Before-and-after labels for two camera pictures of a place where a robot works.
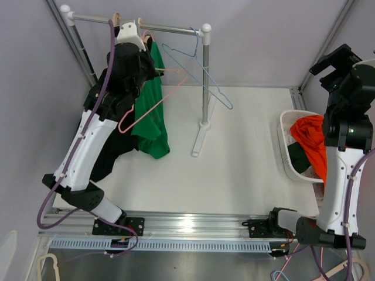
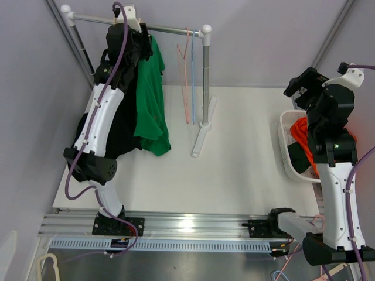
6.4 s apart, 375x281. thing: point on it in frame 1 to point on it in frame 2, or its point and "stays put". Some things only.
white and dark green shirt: [299, 160] stays put
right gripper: [344, 60] to [310, 79]
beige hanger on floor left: [55, 265] stays put
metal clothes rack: [208, 102] stays put
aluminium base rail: [208, 225] stays put
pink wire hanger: [183, 73] to [181, 61]
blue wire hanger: [229, 106] to [193, 57]
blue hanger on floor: [279, 271] stays put
